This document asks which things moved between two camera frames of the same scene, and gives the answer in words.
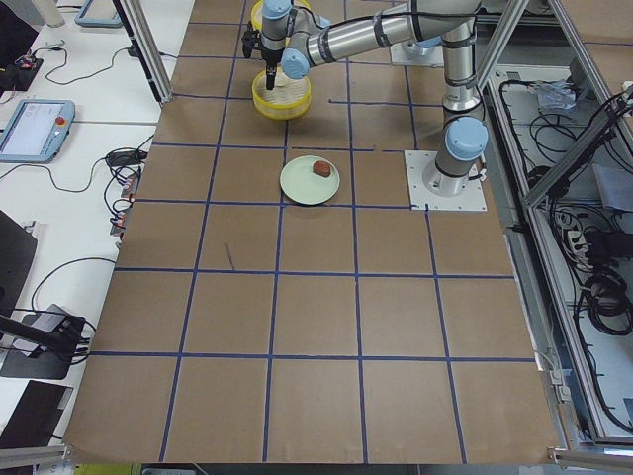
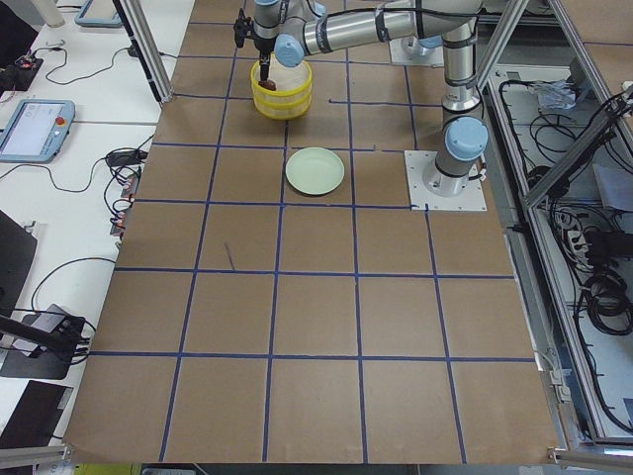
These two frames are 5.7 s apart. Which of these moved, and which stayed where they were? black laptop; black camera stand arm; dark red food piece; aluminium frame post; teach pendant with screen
Moved: dark red food piece
Stayed: aluminium frame post; black laptop; teach pendant with screen; black camera stand arm
